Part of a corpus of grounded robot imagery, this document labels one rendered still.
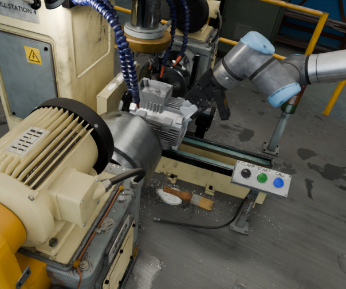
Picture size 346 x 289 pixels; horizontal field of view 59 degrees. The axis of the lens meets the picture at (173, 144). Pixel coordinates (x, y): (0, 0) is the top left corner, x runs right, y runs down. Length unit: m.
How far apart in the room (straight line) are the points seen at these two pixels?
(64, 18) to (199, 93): 0.45
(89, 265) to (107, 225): 0.09
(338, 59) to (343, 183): 0.73
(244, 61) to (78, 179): 0.57
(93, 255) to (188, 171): 0.68
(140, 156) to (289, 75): 0.47
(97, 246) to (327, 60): 0.77
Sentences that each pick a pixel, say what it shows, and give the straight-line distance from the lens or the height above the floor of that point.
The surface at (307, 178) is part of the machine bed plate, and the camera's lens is 1.49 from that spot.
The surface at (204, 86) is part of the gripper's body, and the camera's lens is 0.98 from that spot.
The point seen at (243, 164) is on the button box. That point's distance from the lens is 0.97.
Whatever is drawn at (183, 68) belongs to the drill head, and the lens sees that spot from 1.30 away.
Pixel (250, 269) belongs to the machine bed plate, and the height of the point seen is 0.80.
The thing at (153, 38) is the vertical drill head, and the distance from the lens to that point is 1.01.
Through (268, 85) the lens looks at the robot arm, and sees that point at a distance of 0.89.
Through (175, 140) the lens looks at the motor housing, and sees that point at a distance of 1.11.
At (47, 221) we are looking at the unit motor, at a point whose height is 1.29.
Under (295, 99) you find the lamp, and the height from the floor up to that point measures 1.10.
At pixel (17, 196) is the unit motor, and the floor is 1.34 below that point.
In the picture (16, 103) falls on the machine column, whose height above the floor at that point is 1.04.
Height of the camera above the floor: 1.70
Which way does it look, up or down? 39 degrees down
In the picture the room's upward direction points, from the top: 10 degrees clockwise
